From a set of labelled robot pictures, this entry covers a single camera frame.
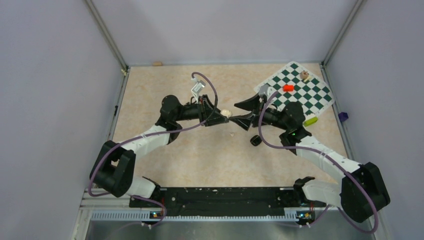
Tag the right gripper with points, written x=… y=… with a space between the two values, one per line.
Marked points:
x=253 y=105

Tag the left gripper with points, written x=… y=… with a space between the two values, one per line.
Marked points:
x=209 y=113

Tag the white earbud charging case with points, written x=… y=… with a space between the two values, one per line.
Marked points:
x=226 y=113

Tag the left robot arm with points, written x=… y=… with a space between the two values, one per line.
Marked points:
x=114 y=167

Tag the black earbud case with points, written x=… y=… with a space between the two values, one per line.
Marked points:
x=256 y=140

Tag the red block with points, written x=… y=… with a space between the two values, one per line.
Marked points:
x=288 y=88

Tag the green white chessboard mat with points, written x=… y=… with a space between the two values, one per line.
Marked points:
x=314 y=95

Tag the yellow green white block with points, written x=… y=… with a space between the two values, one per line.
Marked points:
x=310 y=121

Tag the small beige figurine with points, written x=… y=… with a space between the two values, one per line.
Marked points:
x=305 y=76

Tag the cork on back edge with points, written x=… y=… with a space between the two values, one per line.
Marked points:
x=157 y=64

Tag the purple object at right edge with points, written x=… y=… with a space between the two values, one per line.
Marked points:
x=343 y=116

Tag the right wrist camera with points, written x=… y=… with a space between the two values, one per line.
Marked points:
x=265 y=91

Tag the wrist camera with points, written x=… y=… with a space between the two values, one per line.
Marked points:
x=265 y=91
x=197 y=88

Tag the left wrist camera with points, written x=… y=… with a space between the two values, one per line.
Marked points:
x=197 y=88

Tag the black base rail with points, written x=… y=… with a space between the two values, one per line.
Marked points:
x=226 y=201

